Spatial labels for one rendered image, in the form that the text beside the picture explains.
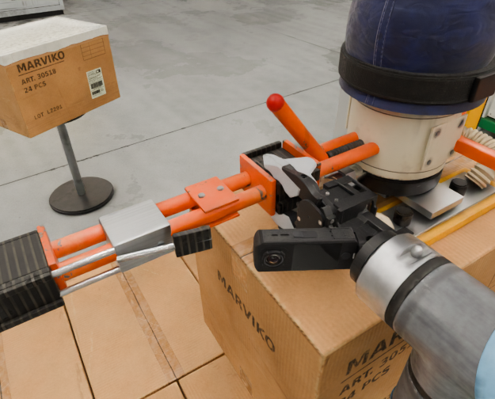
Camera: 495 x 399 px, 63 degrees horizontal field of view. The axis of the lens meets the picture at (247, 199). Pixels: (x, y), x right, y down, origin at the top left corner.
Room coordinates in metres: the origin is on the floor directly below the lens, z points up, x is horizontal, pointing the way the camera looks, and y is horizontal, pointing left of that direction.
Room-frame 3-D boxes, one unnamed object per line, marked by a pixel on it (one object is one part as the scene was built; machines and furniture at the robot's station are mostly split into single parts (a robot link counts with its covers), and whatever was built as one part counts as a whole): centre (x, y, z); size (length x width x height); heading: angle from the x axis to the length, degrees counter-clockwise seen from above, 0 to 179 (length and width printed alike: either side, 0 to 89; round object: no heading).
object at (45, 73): (2.11, 1.07, 0.82); 0.60 x 0.40 x 0.40; 149
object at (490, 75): (0.61, -0.26, 1.37); 0.23 x 0.23 x 0.04
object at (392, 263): (0.29, -0.16, 1.25); 0.09 x 0.05 x 0.10; 122
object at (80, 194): (2.11, 1.07, 0.31); 0.40 x 0.40 x 0.62
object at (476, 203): (0.54, -0.31, 1.15); 0.34 x 0.10 x 0.05; 122
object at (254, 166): (0.49, -0.05, 1.24); 0.10 x 0.08 x 0.06; 32
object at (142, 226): (0.37, 0.14, 1.23); 0.07 x 0.07 x 0.04; 32
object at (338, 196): (0.37, -0.12, 1.24); 0.12 x 0.09 x 0.08; 32
